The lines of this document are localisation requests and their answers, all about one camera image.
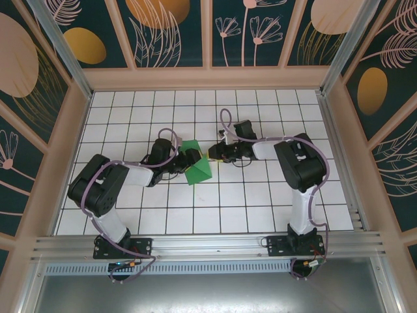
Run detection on grey metal sheet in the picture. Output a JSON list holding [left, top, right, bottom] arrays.
[[32, 273, 392, 313]]

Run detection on dark panel with three flowers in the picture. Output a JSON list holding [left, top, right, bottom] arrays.
[[210, 0, 296, 69]]

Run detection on small electronics connector board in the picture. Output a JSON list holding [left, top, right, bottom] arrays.
[[107, 259, 137, 272], [301, 259, 326, 271]]

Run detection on dark panel oval and feather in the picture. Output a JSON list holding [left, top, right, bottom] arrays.
[[343, 0, 417, 142]]

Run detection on dark panel golden oval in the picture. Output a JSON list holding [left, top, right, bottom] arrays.
[[32, 0, 132, 70]]

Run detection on dark panel orange circle leaves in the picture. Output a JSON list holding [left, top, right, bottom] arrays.
[[115, 0, 207, 70]]

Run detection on dark panel with cream circle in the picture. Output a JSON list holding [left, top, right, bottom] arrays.
[[285, 0, 359, 68]]

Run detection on dark panel with single flower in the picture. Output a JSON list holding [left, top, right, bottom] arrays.
[[0, 107, 46, 237]]

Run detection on dark panel with leaf outlines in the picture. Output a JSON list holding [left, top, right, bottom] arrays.
[[371, 119, 417, 233]]

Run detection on dark panel with golden lines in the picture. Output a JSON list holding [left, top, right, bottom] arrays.
[[0, 0, 72, 146]]

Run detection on aluminium mounting rail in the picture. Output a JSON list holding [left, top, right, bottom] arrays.
[[31, 231, 387, 265]]

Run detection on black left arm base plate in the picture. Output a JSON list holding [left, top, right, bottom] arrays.
[[93, 236, 154, 260]]

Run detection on aluminium side rail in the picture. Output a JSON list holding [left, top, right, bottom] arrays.
[[317, 93, 371, 233]]

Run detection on slotted grey cable tray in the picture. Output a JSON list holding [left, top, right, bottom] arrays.
[[44, 262, 326, 275]]

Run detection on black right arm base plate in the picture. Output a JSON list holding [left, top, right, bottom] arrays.
[[266, 233, 326, 258]]

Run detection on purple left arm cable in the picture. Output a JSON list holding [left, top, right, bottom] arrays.
[[79, 128, 184, 284]]

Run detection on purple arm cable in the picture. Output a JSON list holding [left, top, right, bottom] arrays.
[[220, 108, 329, 281], [79, 128, 184, 284]]

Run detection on aluminium corner post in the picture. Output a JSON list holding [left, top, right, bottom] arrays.
[[319, 0, 384, 97], [25, 0, 94, 100]]

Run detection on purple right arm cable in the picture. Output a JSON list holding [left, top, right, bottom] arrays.
[[220, 108, 329, 281]]

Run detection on aluminium frame strut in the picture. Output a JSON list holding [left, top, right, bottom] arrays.
[[18, 260, 45, 313], [371, 257, 403, 313]]

